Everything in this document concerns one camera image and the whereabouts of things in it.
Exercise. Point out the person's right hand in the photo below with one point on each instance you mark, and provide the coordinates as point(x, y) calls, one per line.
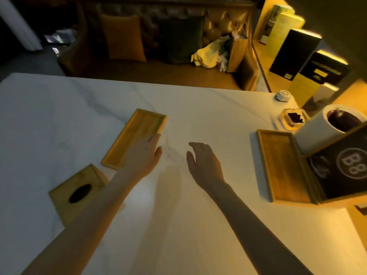
point(206, 167)

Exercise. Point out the person's left hand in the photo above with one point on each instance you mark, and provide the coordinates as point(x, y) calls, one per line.
point(142, 158)

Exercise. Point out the person's right thumb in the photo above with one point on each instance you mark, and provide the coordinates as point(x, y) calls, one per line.
point(190, 161)

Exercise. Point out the person's left thumb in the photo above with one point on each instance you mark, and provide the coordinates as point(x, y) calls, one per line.
point(158, 154)

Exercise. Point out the person's right forearm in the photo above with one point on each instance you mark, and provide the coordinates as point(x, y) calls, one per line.
point(252, 229)

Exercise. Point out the person's left forearm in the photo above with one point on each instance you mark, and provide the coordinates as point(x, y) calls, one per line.
point(86, 220)

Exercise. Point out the narrow wooden tray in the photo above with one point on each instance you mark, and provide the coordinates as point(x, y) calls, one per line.
point(134, 131)

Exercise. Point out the brown tufted leather sofa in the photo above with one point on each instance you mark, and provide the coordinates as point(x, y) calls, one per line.
point(160, 74)

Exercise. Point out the wide wooden tray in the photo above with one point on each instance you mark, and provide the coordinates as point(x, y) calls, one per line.
point(282, 166)

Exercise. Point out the wooden tissue box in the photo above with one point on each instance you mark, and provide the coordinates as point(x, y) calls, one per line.
point(66, 200)

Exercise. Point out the yellow plastic bag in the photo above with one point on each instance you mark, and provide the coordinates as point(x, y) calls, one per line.
point(208, 54)

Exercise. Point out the glass ashtray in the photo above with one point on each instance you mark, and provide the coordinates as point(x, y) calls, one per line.
point(292, 118)

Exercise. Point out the white round call button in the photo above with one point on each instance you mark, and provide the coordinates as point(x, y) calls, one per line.
point(283, 96)

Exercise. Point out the dark green cushion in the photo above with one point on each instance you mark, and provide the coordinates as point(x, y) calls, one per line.
point(182, 40)

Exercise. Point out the brown paper bag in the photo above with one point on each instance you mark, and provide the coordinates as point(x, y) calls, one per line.
point(236, 54)

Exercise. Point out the orange cushion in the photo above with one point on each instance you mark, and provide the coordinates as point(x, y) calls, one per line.
point(123, 37)

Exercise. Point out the white paper roll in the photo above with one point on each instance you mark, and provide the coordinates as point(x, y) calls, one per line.
point(314, 130)

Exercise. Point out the plain black box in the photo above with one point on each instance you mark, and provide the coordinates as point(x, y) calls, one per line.
point(295, 54)

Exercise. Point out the shiny crumpled wrapper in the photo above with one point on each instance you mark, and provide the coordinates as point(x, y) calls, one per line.
point(61, 38)

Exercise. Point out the small white box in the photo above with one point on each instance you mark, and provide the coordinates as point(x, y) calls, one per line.
point(325, 93)

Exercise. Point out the pale yellow box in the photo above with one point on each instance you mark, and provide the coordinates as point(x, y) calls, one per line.
point(279, 14)
point(282, 34)

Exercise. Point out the black box with yellow label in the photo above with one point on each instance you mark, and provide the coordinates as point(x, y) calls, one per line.
point(321, 71)

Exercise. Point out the black sign in wooden frame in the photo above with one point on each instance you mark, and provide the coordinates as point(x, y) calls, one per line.
point(341, 171)

